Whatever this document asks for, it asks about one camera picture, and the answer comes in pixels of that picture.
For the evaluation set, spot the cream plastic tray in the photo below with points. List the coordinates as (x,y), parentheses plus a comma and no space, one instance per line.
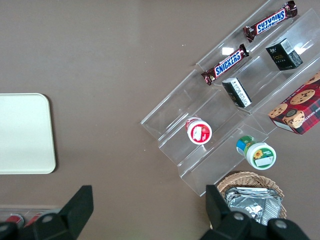
(25,132)

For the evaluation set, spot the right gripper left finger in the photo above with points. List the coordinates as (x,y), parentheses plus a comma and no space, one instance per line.
(72,215)

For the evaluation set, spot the clear acrylic bottle rack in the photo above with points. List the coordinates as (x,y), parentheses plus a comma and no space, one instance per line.
(25,210)

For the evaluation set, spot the light wicker basket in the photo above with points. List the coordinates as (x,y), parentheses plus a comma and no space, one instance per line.
(250,178)

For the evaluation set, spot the small black box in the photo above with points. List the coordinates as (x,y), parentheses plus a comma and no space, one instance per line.
(237,93)
(283,53)

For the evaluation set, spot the silver foil packet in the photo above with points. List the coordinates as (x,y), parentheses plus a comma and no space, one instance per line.
(250,202)

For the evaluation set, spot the green lid jar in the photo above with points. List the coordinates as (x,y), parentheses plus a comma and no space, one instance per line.
(260,155)

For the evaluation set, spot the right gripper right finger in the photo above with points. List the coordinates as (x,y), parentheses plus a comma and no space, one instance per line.
(220,220)

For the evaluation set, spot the Snickers chocolate bar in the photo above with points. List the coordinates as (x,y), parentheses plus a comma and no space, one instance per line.
(226,64)
(271,21)

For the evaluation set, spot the red tartan cookie box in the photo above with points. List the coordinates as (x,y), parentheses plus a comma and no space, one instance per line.
(298,110)

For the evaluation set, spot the red lid jar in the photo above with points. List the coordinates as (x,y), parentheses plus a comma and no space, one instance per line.
(199,131)

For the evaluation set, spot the clear acrylic stepped shelf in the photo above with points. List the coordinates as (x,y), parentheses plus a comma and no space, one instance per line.
(180,107)

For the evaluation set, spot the red cola bottle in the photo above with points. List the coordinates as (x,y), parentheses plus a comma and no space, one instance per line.
(35,217)
(13,219)

